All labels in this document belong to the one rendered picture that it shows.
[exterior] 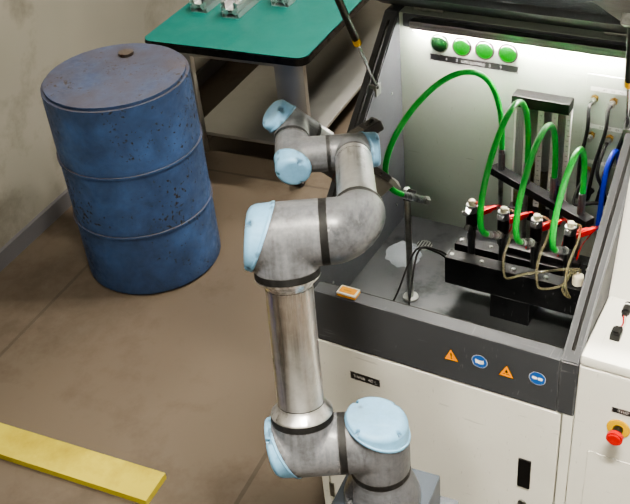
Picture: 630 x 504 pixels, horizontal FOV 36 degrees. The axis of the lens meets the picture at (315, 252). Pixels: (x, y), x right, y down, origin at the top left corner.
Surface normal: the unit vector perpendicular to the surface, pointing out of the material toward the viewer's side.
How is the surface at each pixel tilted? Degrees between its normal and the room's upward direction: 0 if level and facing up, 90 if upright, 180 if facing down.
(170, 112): 90
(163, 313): 0
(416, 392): 90
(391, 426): 7
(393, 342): 90
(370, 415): 7
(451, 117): 90
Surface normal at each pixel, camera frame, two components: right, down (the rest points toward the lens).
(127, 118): 0.27, 0.55
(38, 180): 0.91, 0.18
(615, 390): -0.48, 0.55
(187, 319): -0.08, -0.80
